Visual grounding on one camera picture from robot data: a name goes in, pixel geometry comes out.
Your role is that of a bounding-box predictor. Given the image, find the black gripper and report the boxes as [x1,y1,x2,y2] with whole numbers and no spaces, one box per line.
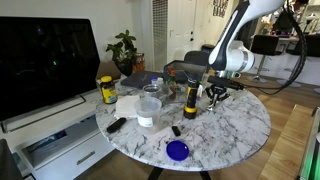
[206,83,231,111]

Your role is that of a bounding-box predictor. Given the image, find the black yellow flashlight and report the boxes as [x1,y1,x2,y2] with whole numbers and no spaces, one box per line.
[182,78,200,120]

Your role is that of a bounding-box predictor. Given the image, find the clear plastic container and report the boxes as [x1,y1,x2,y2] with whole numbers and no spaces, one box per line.
[163,74,205,103]

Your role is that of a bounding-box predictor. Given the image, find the dark grey open box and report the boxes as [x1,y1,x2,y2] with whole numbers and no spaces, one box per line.
[163,59,208,84]

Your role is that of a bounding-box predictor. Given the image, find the black chair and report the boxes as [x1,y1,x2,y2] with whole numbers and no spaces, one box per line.
[183,49,212,67]

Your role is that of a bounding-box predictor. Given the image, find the small black rectangular item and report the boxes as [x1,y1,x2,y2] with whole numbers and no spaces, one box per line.
[171,125,182,137]

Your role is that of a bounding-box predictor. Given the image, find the red flowers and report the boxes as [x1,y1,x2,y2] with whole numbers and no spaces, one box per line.
[167,65,177,84]

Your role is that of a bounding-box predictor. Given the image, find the small bottle with blue cap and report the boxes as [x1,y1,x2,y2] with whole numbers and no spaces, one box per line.
[149,75,165,88]

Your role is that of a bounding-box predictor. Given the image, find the blue round disc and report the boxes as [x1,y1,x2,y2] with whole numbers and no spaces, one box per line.
[165,139,191,162]

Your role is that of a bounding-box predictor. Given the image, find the small clear plastic jar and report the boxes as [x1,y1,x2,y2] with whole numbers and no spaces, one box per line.
[142,83,163,101]

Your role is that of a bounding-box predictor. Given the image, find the large clear plastic cup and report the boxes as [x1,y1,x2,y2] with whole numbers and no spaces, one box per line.
[133,96,163,129]

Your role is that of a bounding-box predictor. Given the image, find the black bar stool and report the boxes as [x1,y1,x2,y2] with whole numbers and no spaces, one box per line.
[276,34,320,94]
[249,34,280,83]

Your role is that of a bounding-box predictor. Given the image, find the dark grey folder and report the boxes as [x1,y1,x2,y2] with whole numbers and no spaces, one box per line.
[120,70,164,90]

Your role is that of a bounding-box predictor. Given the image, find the orange item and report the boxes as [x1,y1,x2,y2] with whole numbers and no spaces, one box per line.
[134,52,146,73]

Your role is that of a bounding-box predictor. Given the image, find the wooden bench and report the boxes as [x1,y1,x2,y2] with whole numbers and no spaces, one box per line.
[258,103,316,180]

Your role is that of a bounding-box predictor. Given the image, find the white louvered panel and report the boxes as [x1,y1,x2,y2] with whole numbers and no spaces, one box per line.
[152,0,169,72]

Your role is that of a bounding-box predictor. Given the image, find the white paper napkin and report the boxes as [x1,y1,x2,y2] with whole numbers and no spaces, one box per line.
[113,94,142,120]

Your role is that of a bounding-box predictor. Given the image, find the black table base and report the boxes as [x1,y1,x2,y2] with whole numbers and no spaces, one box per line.
[146,166,213,180]

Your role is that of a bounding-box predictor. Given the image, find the black remote control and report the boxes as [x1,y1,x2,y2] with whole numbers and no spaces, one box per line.
[106,117,128,134]

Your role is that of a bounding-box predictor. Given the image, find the green potted plant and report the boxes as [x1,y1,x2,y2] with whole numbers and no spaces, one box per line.
[105,29,138,77]

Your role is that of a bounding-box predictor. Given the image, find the yellow capped vitamin bottle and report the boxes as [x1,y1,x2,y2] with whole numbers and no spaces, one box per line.
[99,75,119,105]

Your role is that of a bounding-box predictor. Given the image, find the white media cabinet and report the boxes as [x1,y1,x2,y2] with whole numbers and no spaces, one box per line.
[0,88,118,180]

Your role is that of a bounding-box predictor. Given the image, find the black flat screen monitor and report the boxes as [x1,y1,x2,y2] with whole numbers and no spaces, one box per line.
[0,15,102,123]

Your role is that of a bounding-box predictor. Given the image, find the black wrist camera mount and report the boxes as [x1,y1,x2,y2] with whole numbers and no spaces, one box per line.
[207,74,245,92]

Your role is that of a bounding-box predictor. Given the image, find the wall pictures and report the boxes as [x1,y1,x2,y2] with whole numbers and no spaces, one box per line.
[212,0,229,18]

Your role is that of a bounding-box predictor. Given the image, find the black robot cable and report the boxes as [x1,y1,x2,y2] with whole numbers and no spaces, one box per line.
[233,0,309,96]

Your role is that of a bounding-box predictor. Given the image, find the metal frame with green light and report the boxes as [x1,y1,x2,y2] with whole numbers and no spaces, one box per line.
[298,106,320,180]

